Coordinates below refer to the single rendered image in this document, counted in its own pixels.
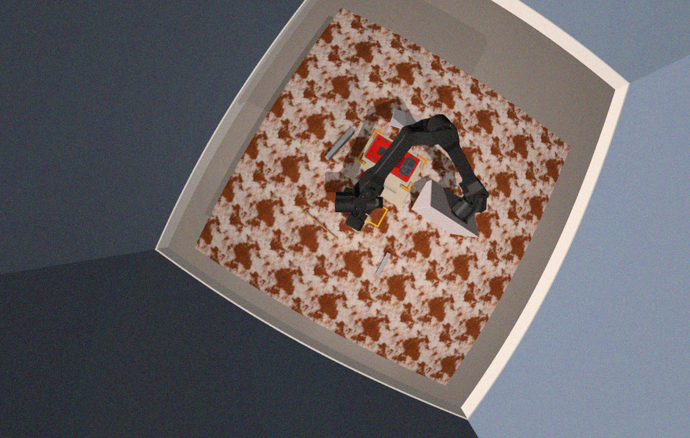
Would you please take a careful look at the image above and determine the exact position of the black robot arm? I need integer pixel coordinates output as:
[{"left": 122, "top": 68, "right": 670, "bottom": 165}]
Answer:
[{"left": 335, "top": 114, "right": 489, "bottom": 224}]

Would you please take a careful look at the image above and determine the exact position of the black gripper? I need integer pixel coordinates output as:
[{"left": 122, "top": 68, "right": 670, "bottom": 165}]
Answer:
[{"left": 345, "top": 186, "right": 384, "bottom": 231}]

